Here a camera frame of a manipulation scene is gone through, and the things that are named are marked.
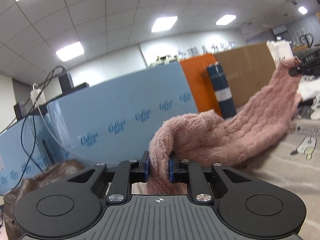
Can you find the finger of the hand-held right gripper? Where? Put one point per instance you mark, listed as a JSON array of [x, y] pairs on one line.
[[297, 70]]

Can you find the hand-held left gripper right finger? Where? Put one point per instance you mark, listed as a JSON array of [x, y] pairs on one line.
[[171, 170]]

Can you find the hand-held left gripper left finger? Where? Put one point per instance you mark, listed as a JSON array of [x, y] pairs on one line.
[[146, 168]]

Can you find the pink knitted sweater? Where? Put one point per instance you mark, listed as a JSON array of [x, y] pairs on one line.
[[220, 135]]

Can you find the white cloth pile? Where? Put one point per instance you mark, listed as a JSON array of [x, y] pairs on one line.
[[310, 88]]

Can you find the white paper bag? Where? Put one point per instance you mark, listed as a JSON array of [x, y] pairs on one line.
[[281, 51]]

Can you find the dark cloth pile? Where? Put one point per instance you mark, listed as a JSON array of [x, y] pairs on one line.
[[308, 110]]

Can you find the ceiling light panel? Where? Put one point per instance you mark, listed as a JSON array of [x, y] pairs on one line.
[[70, 51], [302, 10], [226, 20], [164, 24]]

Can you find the cardboard box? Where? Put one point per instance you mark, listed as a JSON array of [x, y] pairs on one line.
[[250, 70]]

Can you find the light blue foam board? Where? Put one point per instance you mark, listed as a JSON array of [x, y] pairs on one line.
[[107, 110]]

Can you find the dark blue cylinder roll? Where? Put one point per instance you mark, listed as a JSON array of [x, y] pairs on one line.
[[222, 90]]

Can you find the orange board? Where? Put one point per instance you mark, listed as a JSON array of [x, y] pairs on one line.
[[196, 85]]

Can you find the grey printed blanket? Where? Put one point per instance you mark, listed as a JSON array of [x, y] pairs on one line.
[[280, 165]]

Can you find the black antenna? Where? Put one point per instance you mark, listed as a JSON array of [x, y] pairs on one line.
[[47, 152]]

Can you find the brown fluffy cloth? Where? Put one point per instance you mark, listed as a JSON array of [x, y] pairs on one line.
[[45, 180]]

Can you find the black box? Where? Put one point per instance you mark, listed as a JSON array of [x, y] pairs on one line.
[[65, 81]]

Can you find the white power adapter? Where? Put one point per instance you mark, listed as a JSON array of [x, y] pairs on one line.
[[37, 95]]

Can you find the black stand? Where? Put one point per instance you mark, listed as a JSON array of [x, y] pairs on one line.
[[21, 110]]

